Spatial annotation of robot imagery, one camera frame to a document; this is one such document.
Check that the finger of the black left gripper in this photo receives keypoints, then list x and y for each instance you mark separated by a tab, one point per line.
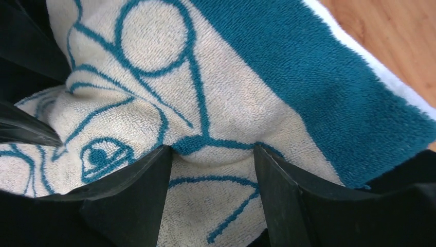
19	127
26	39

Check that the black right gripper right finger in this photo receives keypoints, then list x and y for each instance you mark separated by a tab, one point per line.
302	209

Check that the teal white cartoon towel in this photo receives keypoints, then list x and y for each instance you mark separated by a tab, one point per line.
211	80

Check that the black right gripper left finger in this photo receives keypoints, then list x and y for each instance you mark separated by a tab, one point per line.
122	209

